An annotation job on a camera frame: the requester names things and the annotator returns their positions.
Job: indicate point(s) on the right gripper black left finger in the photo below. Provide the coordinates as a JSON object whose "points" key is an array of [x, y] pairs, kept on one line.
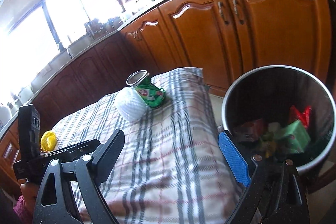
{"points": [[55, 200]]}

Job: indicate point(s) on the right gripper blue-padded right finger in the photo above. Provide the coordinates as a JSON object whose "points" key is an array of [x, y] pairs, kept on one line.
{"points": [[272, 188]]}

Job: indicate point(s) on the red drink carton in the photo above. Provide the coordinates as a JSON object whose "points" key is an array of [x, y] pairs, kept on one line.
{"points": [[250, 131]]}

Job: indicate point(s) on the kitchen sink faucet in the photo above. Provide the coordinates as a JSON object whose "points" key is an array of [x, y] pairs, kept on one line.
{"points": [[89, 30]]}

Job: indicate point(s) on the white crumpled tissue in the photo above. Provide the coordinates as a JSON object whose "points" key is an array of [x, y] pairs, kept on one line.
{"points": [[273, 127]]}

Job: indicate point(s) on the checkered tablecloth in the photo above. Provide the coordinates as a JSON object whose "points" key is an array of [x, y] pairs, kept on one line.
{"points": [[171, 169]]}

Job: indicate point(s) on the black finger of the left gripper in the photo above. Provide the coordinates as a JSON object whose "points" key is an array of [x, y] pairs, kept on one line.
{"points": [[72, 152]]}

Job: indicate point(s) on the red foil snack bag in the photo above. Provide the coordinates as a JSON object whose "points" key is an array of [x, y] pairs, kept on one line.
{"points": [[304, 117]]}

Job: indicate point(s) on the black trash bin white rim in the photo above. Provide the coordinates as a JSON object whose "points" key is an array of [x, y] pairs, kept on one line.
{"points": [[269, 92]]}

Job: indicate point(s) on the white foam fruit net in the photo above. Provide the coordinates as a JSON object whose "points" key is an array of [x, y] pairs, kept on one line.
{"points": [[130, 105]]}

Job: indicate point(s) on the person's left hand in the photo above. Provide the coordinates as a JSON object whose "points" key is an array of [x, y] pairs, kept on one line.
{"points": [[29, 192]]}

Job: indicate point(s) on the wooden lower kitchen cabinets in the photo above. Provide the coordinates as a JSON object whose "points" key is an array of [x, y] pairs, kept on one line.
{"points": [[225, 38]]}

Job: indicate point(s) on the green kiwi snack wrapper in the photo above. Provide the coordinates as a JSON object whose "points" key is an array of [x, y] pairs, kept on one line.
{"points": [[267, 144]]}

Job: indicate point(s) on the yellow round scrubber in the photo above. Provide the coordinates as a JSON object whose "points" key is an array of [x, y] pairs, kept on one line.
{"points": [[48, 141]]}

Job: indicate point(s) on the green drink carton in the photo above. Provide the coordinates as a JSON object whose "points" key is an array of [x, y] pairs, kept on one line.
{"points": [[292, 139]]}

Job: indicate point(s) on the crushed green soda can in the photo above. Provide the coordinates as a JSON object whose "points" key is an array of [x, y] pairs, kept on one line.
{"points": [[140, 81]]}

